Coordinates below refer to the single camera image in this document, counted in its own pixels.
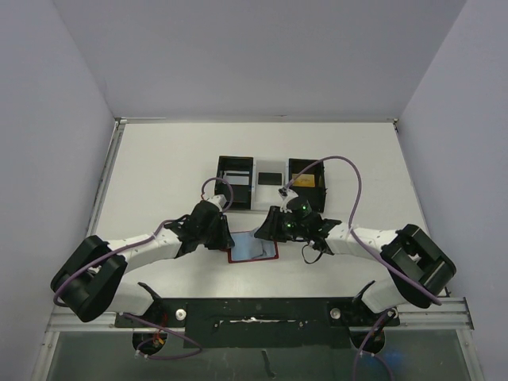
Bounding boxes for red leather card holder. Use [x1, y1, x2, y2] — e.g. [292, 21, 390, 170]
[227, 231, 279, 264]

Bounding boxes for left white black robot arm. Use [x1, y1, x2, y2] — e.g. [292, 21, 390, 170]
[50, 194, 234, 326]

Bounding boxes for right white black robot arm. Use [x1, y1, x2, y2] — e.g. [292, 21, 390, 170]
[254, 196, 456, 325]

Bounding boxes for gold VIP card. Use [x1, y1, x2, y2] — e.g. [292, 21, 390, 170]
[292, 173, 316, 187]

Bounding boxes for black card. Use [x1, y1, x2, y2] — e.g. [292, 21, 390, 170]
[257, 172, 283, 186]

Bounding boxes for right black bin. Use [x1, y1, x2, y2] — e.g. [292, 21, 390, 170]
[288, 158, 326, 213]

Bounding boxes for black bin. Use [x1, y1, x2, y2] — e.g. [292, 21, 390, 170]
[288, 158, 326, 213]
[214, 156, 253, 210]

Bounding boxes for white middle bin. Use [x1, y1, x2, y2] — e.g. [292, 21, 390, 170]
[251, 157, 288, 211]

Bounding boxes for left black bin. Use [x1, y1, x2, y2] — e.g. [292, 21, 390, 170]
[214, 156, 253, 210]

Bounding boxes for short black cable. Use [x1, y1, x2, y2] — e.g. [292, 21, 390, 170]
[302, 241, 327, 265]

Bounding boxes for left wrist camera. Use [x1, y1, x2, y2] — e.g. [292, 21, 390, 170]
[205, 194, 230, 210]

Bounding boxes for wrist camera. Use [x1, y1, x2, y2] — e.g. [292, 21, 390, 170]
[205, 194, 230, 210]
[279, 187, 313, 218]

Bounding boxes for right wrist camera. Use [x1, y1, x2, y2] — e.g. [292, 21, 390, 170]
[279, 187, 313, 218]

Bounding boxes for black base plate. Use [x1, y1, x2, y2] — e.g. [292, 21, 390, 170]
[114, 297, 399, 352]

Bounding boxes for aluminium left rail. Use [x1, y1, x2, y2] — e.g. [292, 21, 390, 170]
[85, 118, 126, 237]

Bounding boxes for aluminium rail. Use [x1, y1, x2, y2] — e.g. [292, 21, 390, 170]
[45, 295, 475, 333]
[85, 118, 126, 237]

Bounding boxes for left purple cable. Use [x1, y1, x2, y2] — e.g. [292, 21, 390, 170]
[52, 177, 235, 361]

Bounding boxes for aluminium front rail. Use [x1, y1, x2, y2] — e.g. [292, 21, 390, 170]
[45, 295, 475, 333]

